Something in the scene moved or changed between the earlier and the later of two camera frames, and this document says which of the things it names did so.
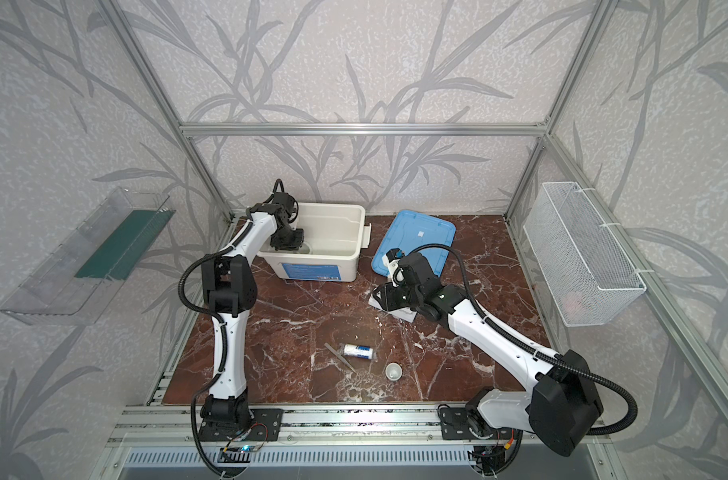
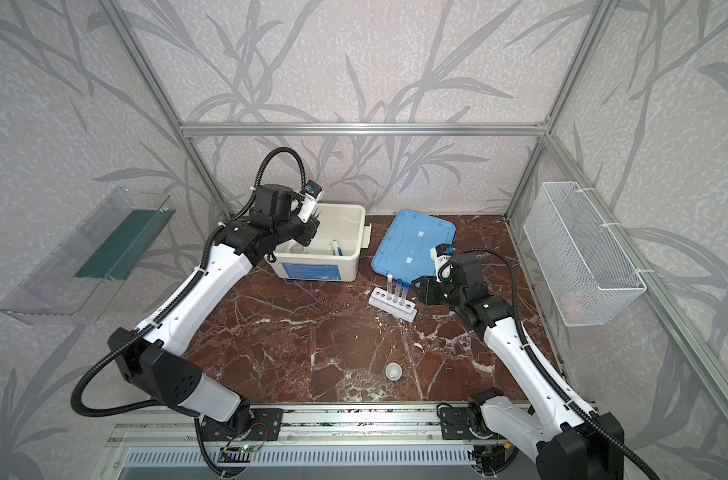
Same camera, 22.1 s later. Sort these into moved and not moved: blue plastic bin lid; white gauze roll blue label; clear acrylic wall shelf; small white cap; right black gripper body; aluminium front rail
Moved: right black gripper body; white gauze roll blue label
Not moved: blue plastic bin lid; aluminium front rail; small white cap; clear acrylic wall shelf
